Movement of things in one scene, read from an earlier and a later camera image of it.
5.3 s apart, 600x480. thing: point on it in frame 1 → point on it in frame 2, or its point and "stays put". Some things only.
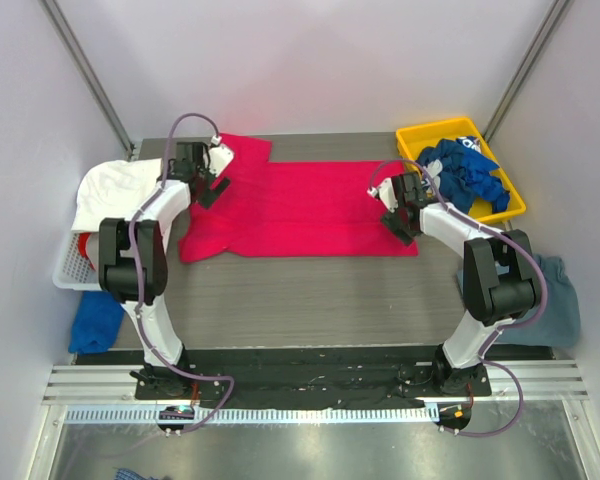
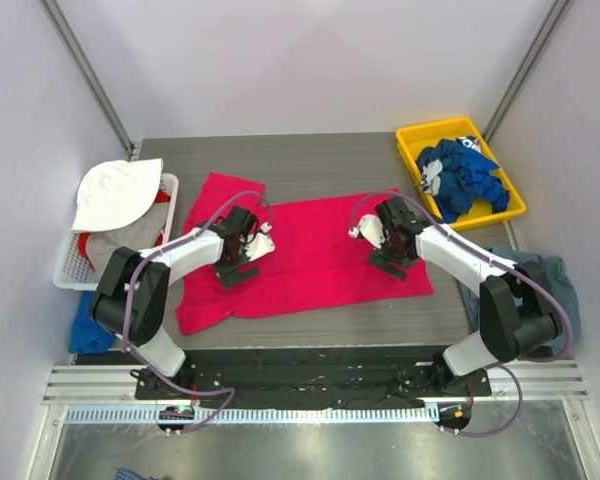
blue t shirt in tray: (464, 174) stays put
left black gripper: (208, 187) → (235, 266)
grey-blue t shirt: (557, 323) stays put
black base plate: (307, 378) stays put
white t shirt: (113, 190) stays put
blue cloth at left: (96, 322) stays put
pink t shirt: (291, 209) → (316, 261)
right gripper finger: (398, 228) → (392, 268)
